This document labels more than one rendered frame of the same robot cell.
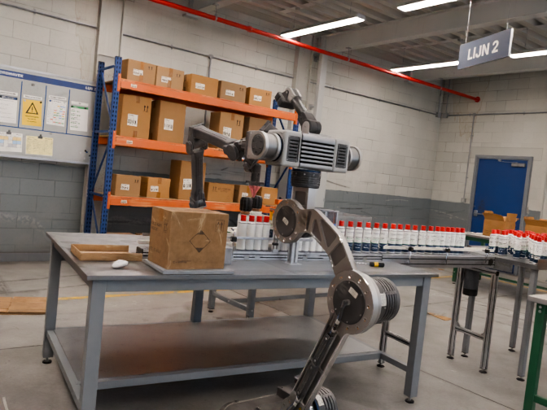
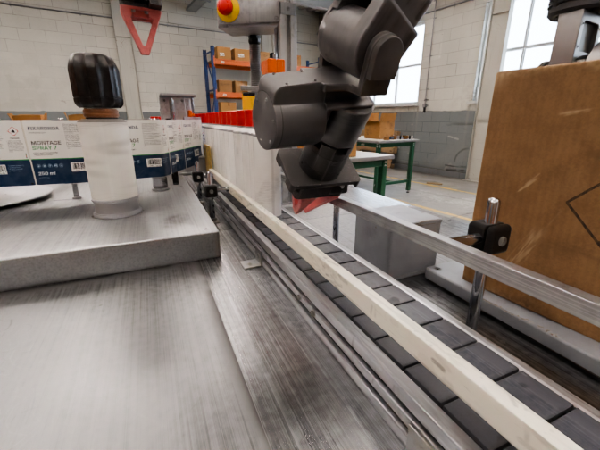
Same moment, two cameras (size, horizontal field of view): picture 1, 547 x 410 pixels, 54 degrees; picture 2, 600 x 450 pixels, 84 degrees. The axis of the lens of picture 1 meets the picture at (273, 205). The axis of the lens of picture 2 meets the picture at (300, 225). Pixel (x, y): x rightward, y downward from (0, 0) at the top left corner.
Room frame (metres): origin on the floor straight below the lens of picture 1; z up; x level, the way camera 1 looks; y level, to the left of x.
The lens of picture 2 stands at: (2.96, 0.79, 1.07)
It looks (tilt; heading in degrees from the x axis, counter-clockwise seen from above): 18 degrees down; 277
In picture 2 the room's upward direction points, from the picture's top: straight up
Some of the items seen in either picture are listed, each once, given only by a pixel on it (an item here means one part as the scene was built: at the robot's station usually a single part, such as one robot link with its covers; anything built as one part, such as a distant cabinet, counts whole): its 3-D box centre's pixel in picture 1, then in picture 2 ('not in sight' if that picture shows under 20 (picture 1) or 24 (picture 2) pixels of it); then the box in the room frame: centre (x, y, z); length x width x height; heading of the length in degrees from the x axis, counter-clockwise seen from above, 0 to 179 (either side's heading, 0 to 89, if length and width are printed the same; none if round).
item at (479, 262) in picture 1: (431, 308); not in sight; (3.92, -1.25, 0.47); 1.17 x 0.38 x 0.94; 120
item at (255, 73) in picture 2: not in sight; (255, 77); (3.21, -0.22, 1.18); 0.04 x 0.04 x 0.21
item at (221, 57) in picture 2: not in sight; (266, 110); (4.74, -7.65, 1.26); 2.78 x 0.61 x 2.51; 38
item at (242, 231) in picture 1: (242, 232); (267, 165); (3.10, 0.17, 0.98); 0.05 x 0.05 x 0.20
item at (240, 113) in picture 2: (264, 233); (245, 156); (3.18, 0.03, 0.98); 0.05 x 0.05 x 0.20
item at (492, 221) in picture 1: (499, 224); not in sight; (7.90, -3.36, 0.97); 0.47 x 0.41 x 0.37; 124
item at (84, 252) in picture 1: (106, 252); not in sight; (2.71, 0.83, 0.85); 0.30 x 0.26 x 0.04; 120
